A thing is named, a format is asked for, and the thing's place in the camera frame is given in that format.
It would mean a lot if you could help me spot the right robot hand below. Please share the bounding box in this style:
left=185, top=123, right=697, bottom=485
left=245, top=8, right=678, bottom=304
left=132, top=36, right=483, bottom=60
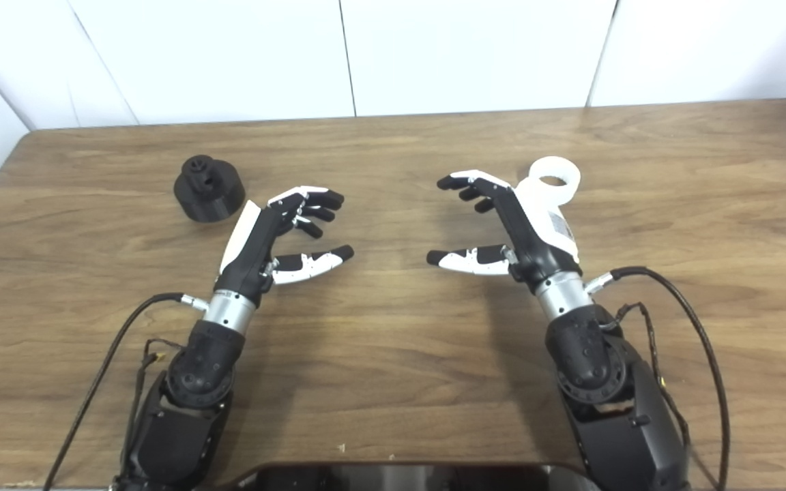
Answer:
left=426, top=169, right=583, bottom=287

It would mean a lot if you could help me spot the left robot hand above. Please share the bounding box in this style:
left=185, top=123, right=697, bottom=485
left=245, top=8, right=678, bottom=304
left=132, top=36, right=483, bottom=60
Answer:
left=214, top=185, right=355, bottom=304

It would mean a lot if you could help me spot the white toothed ring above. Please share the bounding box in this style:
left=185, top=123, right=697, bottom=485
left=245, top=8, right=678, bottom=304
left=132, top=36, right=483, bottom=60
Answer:
left=517, top=156, right=581, bottom=209

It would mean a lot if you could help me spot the round black part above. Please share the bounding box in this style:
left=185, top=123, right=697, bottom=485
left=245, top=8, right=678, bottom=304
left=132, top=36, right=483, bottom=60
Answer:
left=173, top=155, right=246, bottom=223

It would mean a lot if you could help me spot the black robot torso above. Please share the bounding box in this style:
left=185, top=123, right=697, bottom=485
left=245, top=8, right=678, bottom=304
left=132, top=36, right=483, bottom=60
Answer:
left=226, top=462, right=602, bottom=491

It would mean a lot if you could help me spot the thick black left wrist cable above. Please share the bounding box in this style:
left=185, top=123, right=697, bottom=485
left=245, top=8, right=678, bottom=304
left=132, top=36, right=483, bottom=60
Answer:
left=42, top=293, right=209, bottom=491

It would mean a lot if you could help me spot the thin left arm wire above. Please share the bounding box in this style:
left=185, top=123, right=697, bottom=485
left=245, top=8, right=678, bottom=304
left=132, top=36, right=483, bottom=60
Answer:
left=120, top=338, right=186, bottom=471

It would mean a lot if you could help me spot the thin arm wire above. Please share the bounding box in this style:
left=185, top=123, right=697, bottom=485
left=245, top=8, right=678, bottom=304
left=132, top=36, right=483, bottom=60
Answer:
left=120, top=338, right=186, bottom=471
left=601, top=302, right=694, bottom=471

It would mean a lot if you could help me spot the thin right arm wire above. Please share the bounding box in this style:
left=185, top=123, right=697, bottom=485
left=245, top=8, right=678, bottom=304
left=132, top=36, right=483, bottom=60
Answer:
left=601, top=302, right=694, bottom=471

